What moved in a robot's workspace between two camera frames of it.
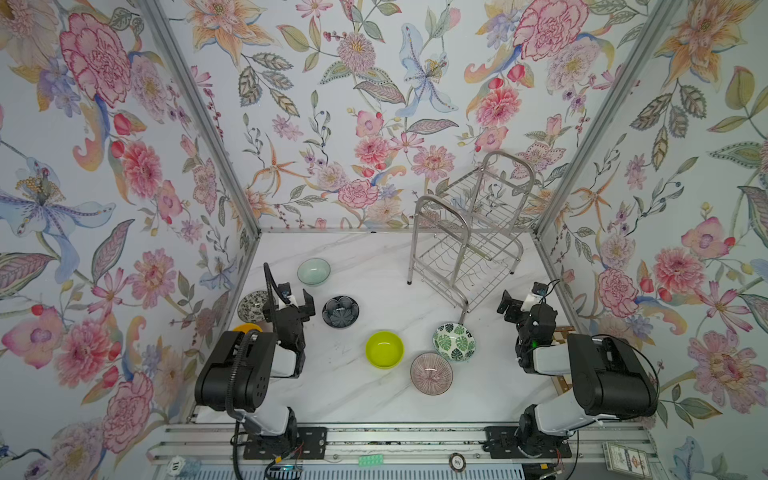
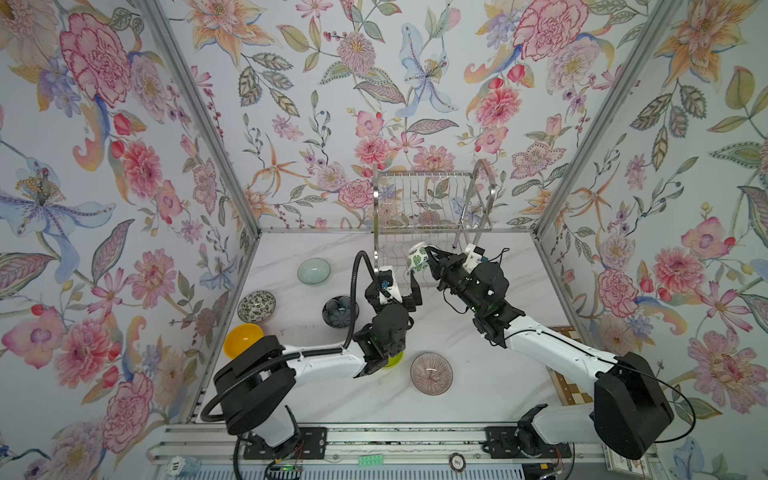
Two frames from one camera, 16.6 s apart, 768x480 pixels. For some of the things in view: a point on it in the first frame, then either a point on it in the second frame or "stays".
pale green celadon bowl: [313, 271] stays
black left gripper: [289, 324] -> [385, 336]
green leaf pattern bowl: [454, 341] -> [417, 257]
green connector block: [370, 460] stays
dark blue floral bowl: [340, 311] stays
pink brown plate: [431, 374] stays
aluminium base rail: [602, 444] stays
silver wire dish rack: [465, 233] -> [428, 208]
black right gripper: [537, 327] -> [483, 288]
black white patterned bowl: [251, 306] stays
